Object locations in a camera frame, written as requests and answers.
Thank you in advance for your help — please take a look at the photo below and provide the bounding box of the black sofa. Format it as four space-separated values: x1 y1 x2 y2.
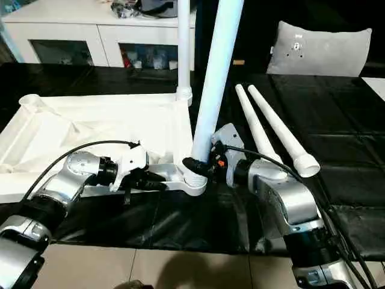
195 0 385 76

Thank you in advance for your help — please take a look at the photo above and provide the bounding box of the grey bag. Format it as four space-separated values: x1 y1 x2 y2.
140 0 182 18

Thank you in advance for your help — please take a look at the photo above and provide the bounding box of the grey cushion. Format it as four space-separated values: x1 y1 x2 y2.
265 20 373 76

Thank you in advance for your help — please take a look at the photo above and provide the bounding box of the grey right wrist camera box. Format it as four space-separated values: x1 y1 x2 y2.
211 122 245 155

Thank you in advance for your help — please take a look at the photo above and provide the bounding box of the white cabinet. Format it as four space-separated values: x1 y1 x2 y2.
1 0 197 69

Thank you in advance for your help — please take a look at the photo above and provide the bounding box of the dark robot left foot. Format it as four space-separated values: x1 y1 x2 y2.
115 279 149 289

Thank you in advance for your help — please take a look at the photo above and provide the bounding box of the white plastic table leg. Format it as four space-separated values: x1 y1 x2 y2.
176 0 197 105
247 84 321 179
183 0 244 188
235 84 284 166

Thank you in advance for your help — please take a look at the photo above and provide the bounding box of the white plastic table top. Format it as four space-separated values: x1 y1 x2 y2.
0 93 209 206

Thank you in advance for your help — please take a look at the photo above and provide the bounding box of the black table mat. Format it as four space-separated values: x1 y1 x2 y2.
0 61 385 260

